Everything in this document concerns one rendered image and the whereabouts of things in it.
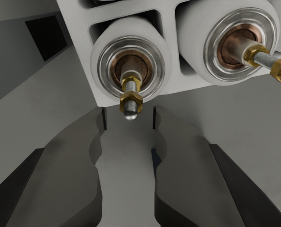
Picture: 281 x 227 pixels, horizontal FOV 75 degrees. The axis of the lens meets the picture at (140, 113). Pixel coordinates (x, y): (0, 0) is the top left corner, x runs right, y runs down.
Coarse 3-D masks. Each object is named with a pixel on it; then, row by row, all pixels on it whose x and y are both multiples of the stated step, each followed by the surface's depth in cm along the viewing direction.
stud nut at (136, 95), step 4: (128, 92) 14; (132, 92) 14; (124, 96) 14; (128, 96) 13; (132, 96) 13; (136, 96) 14; (140, 96) 14; (120, 100) 14; (124, 100) 14; (128, 100) 14; (132, 100) 14; (136, 100) 14; (140, 100) 14; (120, 104) 14; (124, 104) 14; (140, 104) 14; (120, 108) 14; (140, 108) 14; (140, 112) 14
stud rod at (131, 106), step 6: (126, 84) 17; (132, 84) 16; (126, 90) 16; (132, 90) 15; (126, 102) 14; (132, 102) 13; (126, 108) 13; (132, 108) 13; (126, 114) 13; (132, 114) 13; (132, 120) 13
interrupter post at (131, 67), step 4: (124, 64) 20; (128, 64) 19; (132, 64) 19; (136, 64) 20; (124, 68) 19; (128, 68) 18; (132, 68) 18; (136, 68) 18; (140, 68) 20; (124, 72) 18; (128, 72) 17; (132, 72) 17; (136, 72) 18; (140, 72) 19; (124, 76) 18; (140, 76) 18; (120, 80) 18; (140, 84) 18
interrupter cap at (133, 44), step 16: (112, 48) 19; (128, 48) 19; (144, 48) 19; (112, 64) 20; (144, 64) 20; (160, 64) 20; (112, 80) 21; (144, 80) 21; (160, 80) 21; (144, 96) 22
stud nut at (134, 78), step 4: (128, 76) 17; (132, 76) 17; (136, 76) 17; (124, 80) 17; (128, 80) 17; (132, 80) 17; (136, 80) 17; (140, 80) 17; (124, 84) 17; (136, 84) 17; (124, 88) 17
